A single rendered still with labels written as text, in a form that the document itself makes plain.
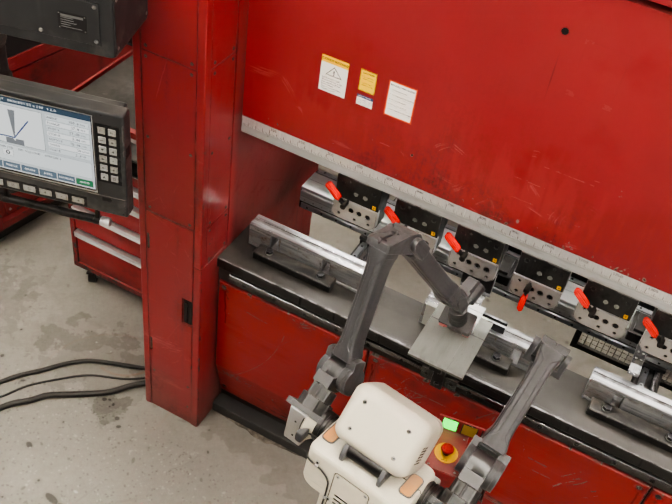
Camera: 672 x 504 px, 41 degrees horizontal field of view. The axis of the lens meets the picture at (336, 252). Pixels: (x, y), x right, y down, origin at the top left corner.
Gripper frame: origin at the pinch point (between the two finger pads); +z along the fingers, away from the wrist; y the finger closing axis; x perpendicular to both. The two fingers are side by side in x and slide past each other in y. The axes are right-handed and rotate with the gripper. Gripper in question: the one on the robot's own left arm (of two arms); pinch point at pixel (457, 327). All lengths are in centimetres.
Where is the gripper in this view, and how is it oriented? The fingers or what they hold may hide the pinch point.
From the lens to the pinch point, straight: 282.4
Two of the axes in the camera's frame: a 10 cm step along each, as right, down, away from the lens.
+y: -8.7, -3.9, 2.8
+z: 1.2, 3.9, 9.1
